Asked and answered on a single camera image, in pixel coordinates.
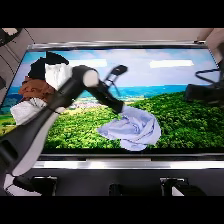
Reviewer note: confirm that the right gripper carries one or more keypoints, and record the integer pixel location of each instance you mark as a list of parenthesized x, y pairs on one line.
[(203, 94)]

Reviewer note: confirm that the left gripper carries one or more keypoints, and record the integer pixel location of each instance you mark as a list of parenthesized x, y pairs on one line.
[(108, 96)]

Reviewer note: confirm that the light blue shirt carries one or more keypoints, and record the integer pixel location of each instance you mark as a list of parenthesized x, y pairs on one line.
[(136, 130)]

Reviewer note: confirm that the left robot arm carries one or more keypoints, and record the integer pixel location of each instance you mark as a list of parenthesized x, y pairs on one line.
[(30, 136)]

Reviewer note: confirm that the white garment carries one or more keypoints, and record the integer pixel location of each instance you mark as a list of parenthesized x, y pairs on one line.
[(26, 111), (57, 75)]

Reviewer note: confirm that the black garment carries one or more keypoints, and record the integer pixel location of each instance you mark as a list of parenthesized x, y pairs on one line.
[(40, 68)]

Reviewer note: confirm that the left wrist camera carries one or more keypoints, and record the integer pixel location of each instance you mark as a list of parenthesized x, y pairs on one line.
[(116, 71)]

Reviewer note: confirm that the silver frame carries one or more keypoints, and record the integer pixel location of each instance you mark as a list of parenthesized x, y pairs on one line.
[(116, 164)]

